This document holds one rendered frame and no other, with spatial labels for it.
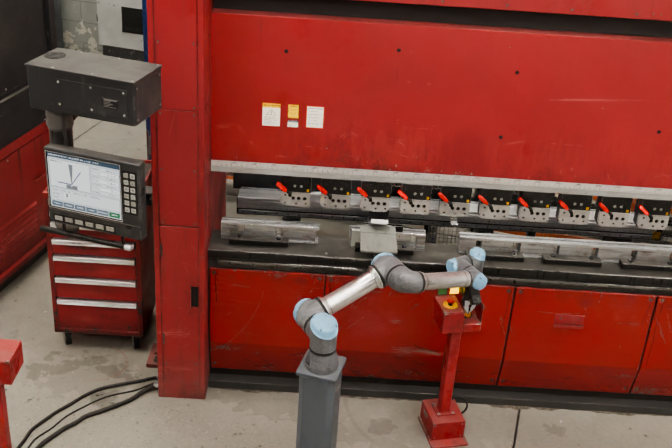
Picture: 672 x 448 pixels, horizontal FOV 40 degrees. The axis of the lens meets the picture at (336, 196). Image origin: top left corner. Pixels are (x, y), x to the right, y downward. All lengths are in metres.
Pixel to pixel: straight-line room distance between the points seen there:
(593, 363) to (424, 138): 1.56
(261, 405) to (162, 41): 2.03
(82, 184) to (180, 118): 0.57
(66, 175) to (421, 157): 1.67
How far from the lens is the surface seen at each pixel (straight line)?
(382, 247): 4.53
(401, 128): 4.47
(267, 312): 4.86
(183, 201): 4.48
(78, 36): 10.01
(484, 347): 5.01
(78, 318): 5.41
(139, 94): 3.83
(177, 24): 4.16
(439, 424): 4.89
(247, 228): 4.75
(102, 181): 4.01
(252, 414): 5.02
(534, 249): 4.87
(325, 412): 4.13
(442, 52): 4.36
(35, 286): 6.15
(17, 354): 4.25
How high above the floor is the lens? 3.23
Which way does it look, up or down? 27 degrees down
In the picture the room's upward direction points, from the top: 4 degrees clockwise
